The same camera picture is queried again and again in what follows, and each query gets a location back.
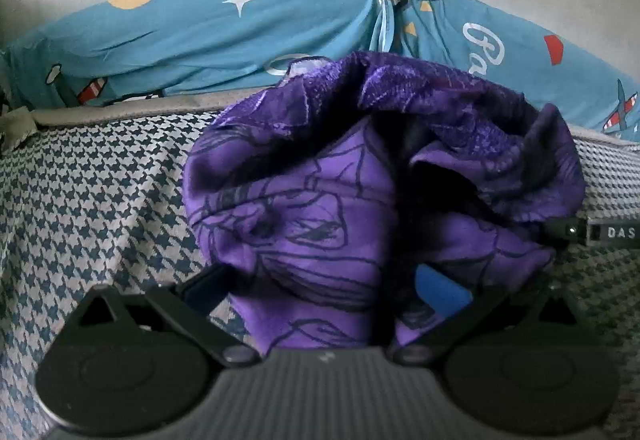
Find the purple floral garment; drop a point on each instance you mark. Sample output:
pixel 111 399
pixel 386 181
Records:
pixel 320 180

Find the blue printed bed sheet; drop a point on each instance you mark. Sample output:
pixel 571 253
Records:
pixel 210 39

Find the grey cloth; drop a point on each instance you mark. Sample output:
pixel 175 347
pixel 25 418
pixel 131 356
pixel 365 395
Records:
pixel 15 127

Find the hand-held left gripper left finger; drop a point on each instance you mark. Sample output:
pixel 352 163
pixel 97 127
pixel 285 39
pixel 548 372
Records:
pixel 192 320

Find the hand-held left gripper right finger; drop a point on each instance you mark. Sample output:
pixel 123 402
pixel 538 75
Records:
pixel 442 295

